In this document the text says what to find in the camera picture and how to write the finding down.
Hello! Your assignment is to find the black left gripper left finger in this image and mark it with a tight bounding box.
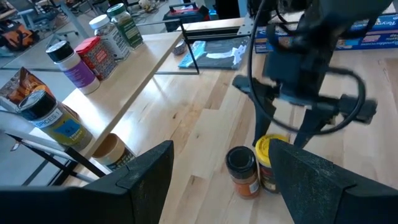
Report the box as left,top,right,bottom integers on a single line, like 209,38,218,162
0,140,175,224

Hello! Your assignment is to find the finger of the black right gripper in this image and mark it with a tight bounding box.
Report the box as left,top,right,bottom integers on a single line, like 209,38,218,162
248,90,277,147
294,107,327,149

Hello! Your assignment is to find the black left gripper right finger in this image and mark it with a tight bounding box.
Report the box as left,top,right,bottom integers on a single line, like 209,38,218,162
269,139,398,224

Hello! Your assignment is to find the yellow lid chili onion jar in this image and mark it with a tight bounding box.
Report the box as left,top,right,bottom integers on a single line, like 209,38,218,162
254,133,290,194

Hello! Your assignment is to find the tan lid furikake jar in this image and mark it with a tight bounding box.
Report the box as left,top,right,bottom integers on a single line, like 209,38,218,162
92,133,137,171

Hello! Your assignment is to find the thyme jar blue label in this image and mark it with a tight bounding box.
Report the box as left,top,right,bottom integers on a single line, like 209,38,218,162
17,90,94,152

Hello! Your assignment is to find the purple label jar black lid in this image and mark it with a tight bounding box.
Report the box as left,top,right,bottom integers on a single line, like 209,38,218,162
45,40,101,96

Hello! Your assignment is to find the red lid spice tin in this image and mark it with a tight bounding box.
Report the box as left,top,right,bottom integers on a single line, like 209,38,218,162
74,36,118,82

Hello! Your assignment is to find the white lid spice jar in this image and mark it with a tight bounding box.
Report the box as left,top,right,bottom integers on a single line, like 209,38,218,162
88,14,131,62

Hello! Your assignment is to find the orange spice jar black lid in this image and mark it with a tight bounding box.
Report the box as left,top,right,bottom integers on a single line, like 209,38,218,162
224,146,261,200

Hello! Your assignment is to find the grey blue folded cloth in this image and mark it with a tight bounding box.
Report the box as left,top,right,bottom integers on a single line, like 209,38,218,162
178,36,251,71

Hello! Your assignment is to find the blue plastic wrap box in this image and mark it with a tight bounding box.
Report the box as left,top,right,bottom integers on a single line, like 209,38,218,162
254,14,398,54

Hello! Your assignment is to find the small patterned bowl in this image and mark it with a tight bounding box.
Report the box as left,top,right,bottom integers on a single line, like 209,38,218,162
172,39,187,56

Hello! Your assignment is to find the black red tool case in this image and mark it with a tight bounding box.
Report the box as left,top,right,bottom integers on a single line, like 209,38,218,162
162,2,211,33

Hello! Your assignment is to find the orange taco seasoning bag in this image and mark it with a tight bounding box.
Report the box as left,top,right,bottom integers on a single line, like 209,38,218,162
0,67,80,121

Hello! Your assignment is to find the green lid spice jar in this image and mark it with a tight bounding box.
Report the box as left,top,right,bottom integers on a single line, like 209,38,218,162
106,2,144,50

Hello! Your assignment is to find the white desk leg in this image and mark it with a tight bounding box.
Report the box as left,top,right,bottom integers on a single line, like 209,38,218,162
58,0,91,40

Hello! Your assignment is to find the orange black bag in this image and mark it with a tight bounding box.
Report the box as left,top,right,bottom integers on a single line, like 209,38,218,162
0,19,40,52

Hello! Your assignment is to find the silver metal mounting bracket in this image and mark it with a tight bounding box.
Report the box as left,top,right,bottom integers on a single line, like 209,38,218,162
237,14,255,37

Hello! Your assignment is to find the black aluminium rail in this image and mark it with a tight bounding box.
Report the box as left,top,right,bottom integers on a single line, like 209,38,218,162
183,24,246,44

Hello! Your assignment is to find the wooden shelf black metal frame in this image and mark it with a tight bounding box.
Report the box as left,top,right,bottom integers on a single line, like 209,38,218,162
0,19,200,187

